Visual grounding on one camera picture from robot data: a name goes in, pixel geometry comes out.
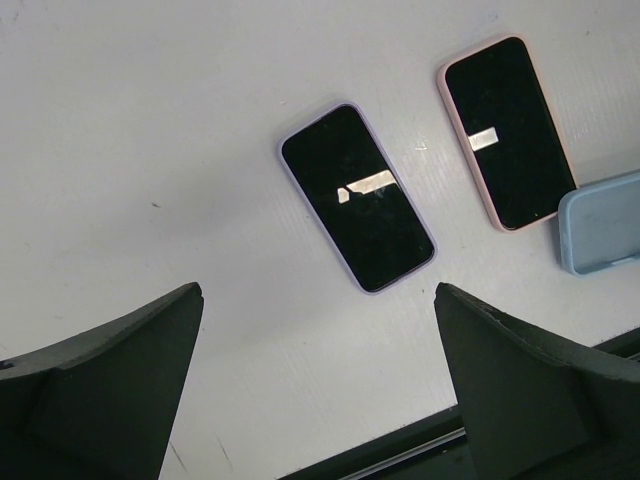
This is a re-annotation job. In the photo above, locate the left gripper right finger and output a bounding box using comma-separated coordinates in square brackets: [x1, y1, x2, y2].
[434, 283, 639, 479]

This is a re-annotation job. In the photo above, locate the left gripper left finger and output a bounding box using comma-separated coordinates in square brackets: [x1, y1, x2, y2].
[1, 283, 203, 479]

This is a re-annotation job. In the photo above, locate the pink phone case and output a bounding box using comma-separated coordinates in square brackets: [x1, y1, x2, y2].
[436, 33, 580, 233]

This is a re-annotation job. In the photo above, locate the lavender phone case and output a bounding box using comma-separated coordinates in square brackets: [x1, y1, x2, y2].
[276, 101, 439, 295]

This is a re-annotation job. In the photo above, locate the light blue phone case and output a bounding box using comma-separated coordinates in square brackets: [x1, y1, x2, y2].
[558, 171, 639, 276]

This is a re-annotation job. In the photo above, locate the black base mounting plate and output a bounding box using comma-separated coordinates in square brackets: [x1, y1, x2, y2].
[289, 329, 640, 480]

